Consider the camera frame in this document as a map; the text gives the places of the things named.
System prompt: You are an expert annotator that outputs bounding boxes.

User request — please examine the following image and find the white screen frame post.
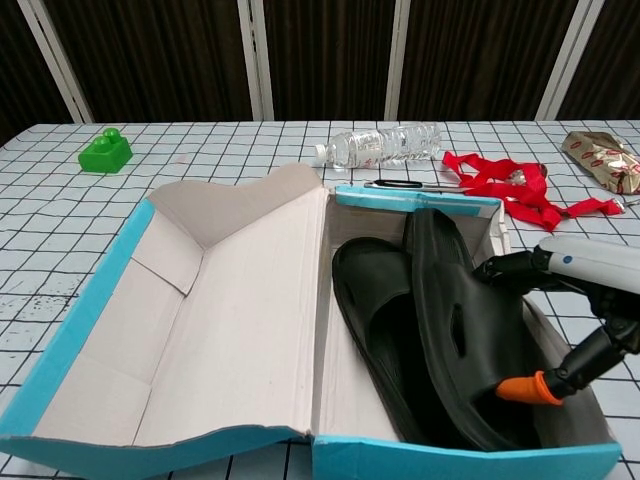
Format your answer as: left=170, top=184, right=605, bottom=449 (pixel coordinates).
left=383, top=0, right=412, bottom=121
left=538, top=0, right=604, bottom=121
left=236, top=0, right=275, bottom=122
left=19, top=0, right=96, bottom=124

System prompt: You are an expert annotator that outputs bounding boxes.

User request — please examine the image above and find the black slipper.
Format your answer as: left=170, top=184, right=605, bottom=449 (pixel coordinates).
left=332, top=237, right=431, bottom=444
left=402, top=208, right=556, bottom=452

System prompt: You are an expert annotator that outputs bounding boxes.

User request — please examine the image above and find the clear plastic water bottle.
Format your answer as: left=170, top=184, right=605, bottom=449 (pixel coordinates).
left=313, top=122, right=442, bottom=169

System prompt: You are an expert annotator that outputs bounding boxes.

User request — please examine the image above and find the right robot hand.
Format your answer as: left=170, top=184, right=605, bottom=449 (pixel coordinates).
left=472, top=237, right=640, bottom=407

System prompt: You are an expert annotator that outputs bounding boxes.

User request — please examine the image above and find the light blue cardboard shoe box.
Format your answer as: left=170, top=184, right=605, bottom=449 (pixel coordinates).
left=0, top=160, right=624, bottom=480

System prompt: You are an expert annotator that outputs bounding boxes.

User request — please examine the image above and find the white checkered tablecloth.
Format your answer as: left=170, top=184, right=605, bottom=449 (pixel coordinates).
left=0, top=118, right=640, bottom=480

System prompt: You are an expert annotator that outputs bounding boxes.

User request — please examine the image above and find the dark pleated screen panel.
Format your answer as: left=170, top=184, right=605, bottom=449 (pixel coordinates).
left=44, top=0, right=254, bottom=124
left=399, top=0, right=584, bottom=121
left=557, top=0, right=640, bottom=121
left=257, top=0, right=399, bottom=121
left=0, top=0, right=76, bottom=146

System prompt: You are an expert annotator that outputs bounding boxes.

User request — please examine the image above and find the gold foil snack wrapper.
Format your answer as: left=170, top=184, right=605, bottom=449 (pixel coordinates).
left=561, top=129, right=640, bottom=195

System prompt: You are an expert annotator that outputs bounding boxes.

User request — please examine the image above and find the green toy building block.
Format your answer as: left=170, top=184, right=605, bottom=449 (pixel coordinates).
left=78, top=127, right=133, bottom=176

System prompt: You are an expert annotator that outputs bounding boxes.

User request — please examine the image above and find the red strap lanyard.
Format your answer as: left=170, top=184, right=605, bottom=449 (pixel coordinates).
left=441, top=150, right=624, bottom=232

